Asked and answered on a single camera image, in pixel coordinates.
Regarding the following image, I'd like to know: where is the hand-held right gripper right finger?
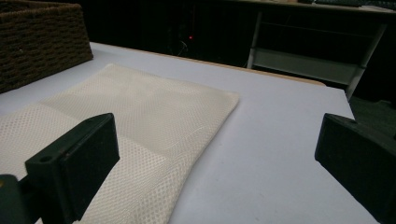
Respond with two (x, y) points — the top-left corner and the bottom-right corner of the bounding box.
(314, 113), (396, 224)

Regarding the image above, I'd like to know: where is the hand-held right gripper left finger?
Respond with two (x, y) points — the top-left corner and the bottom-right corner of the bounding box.
(24, 112), (120, 224)

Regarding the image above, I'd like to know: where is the cream mesh laundry bag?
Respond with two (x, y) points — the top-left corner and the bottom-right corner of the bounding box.
(0, 63), (241, 224)

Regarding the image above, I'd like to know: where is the brown wicker basket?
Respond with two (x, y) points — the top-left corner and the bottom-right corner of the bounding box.
(0, 0), (94, 94)

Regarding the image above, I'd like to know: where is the white table cover sheet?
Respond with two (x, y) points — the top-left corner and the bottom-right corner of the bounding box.
(0, 41), (379, 224)

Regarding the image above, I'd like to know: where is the black device with red light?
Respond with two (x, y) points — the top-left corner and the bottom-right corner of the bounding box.
(174, 6), (202, 57)

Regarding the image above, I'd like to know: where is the white metal frame desk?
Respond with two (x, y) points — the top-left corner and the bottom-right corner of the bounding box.
(230, 0), (396, 101)

